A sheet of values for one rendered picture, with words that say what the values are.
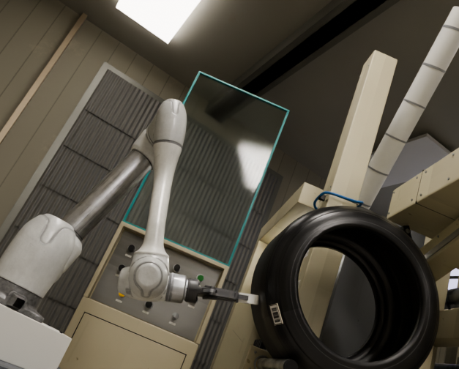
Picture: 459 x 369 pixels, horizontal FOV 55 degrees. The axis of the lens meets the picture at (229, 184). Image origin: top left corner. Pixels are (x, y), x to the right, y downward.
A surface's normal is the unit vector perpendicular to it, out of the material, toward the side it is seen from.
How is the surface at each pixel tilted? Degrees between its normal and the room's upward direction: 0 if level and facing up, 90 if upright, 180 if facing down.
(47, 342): 90
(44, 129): 90
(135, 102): 90
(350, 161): 90
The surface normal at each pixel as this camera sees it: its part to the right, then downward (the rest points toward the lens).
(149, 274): 0.15, -0.16
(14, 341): 0.47, -0.19
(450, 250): -0.29, 0.70
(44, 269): 0.78, 0.07
